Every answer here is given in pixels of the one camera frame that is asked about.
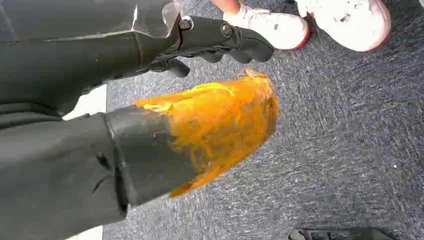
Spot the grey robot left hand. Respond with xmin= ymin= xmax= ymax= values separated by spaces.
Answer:
xmin=0 ymin=0 xmax=280 ymax=240

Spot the black robot foot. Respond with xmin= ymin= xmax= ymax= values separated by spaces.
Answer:
xmin=288 ymin=226 xmax=395 ymax=240

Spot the person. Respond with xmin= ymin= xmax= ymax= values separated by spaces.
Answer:
xmin=210 ymin=0 xmax=392 ymax=53

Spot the white shoe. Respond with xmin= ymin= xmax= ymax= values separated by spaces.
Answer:
xmin=222 ymin=3 xmax=312 ymax=51
xmin=294 ymin=0 xmax=392 ymax=53

